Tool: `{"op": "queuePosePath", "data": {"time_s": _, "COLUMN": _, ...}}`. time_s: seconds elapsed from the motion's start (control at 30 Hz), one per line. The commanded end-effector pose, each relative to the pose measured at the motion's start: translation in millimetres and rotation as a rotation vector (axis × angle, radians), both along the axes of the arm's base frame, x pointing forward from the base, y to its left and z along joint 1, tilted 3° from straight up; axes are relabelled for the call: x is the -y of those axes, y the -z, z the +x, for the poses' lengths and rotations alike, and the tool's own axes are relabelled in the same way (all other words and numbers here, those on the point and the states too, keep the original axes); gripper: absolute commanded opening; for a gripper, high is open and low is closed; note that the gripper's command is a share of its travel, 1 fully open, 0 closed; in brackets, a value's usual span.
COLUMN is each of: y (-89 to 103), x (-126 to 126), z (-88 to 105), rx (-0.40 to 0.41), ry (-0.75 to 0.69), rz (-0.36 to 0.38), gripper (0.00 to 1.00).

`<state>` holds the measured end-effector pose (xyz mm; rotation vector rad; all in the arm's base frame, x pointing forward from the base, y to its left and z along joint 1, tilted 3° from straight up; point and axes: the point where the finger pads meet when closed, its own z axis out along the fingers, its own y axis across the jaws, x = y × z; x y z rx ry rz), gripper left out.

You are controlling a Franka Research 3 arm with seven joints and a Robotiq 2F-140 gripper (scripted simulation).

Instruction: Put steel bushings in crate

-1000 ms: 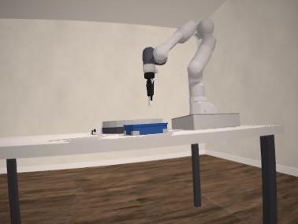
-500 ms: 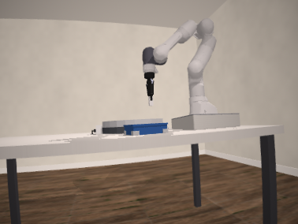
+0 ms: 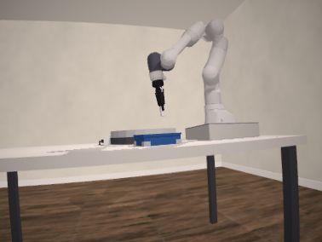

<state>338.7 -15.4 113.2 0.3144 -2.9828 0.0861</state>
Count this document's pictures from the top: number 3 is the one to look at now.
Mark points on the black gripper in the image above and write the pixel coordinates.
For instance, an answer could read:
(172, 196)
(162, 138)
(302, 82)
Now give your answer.
(159, 95)

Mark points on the grey round table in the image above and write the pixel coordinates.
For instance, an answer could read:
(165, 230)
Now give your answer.
(125, 137)

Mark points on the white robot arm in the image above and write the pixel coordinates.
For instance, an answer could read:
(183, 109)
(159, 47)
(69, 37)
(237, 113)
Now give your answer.
(213, 109)

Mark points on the blue crate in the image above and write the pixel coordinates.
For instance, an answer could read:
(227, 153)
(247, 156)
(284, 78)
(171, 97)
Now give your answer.
(157, 139)

